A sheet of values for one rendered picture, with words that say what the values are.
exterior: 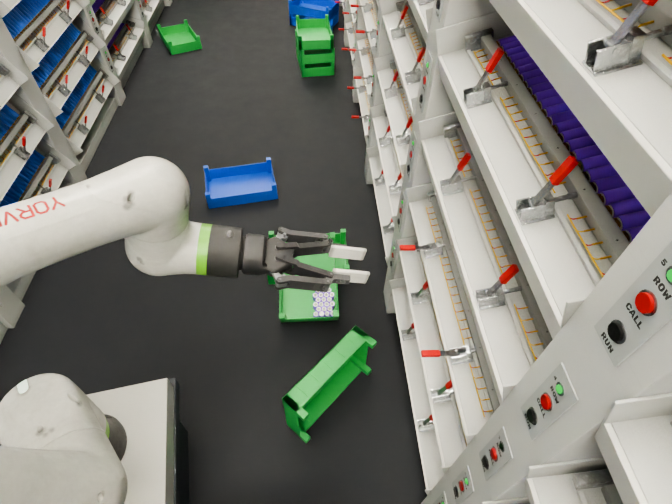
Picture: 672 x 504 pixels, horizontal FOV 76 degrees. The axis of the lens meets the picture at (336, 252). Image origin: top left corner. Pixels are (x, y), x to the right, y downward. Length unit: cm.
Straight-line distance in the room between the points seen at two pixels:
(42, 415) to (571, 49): 90
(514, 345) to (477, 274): 14
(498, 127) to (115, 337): 136
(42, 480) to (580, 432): 65
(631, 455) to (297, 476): 101
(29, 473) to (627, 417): 68
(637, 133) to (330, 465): 114
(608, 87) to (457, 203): 46
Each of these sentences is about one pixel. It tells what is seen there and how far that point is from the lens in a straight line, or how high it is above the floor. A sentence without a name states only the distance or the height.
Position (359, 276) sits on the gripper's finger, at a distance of 81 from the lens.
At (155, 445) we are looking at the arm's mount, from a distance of 108.
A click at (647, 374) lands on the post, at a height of 100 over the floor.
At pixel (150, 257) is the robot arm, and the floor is 77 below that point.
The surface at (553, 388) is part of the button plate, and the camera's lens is 54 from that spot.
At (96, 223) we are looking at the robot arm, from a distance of 66.
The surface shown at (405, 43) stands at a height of 74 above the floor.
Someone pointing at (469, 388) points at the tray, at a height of 55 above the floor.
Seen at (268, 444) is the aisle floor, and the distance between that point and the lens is 138.
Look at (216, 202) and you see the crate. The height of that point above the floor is 3.
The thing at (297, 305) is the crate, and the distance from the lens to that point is 155.
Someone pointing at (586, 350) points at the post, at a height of 95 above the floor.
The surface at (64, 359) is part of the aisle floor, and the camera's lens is 170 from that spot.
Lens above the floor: 131
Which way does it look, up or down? 49 degrees down
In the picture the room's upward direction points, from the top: 2 degrees clockwise
